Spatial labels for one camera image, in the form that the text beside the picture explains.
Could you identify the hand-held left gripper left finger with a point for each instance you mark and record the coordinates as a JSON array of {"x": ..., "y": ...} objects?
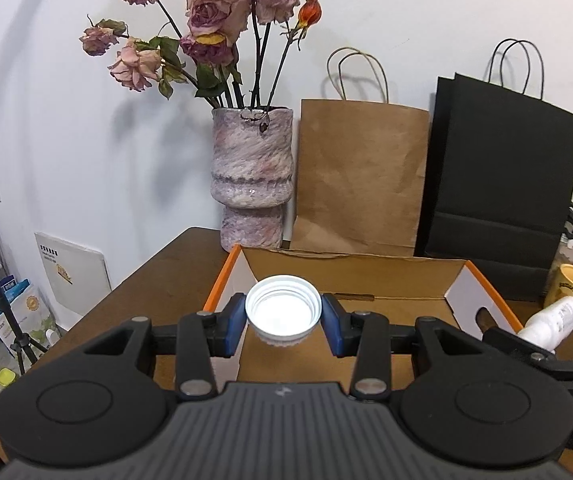
[{"x": 236, "y": 321}]

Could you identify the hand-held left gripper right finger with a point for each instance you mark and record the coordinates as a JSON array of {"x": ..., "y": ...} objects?
[{"x": 334, "y": 322}]

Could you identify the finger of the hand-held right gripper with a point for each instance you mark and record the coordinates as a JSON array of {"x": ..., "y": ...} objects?
[{"x": 513, "y": 342}]

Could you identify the white plastic bottle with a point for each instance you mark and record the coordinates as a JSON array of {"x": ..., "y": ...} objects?
[{"x": 551, "y": 322}]

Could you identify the white ribbed jar cap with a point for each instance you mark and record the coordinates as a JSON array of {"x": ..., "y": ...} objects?
[{"x": 284, "y": 312}]

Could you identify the cardboard box with orange rim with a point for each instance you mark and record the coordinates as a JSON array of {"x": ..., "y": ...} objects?
[{"x": 366, "y": 276}]

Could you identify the brown paper bag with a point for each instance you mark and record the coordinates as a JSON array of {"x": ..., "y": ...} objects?
[{"x": 361, "y": 175}]

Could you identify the mottled pink ceramic vase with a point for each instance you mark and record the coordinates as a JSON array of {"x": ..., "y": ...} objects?
[{"x": 251, "y": 160}]

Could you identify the white flat carton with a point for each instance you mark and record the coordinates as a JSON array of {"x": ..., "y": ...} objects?
[{"x": 74, "y": 275}]

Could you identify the black paper bag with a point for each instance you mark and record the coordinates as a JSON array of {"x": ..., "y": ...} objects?
[{"x": 501, "y": 170}]

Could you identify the white packet with gold emblem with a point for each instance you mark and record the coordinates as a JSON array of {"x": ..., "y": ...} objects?
[{"x": 29, "y": 317}]

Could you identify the small yellow container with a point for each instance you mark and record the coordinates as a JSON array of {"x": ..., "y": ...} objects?
[{"x": 5, "y": 376}]

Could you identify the dried rose bouquet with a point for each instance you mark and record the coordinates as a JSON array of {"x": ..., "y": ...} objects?
[{"x": 211, "y": 12}]

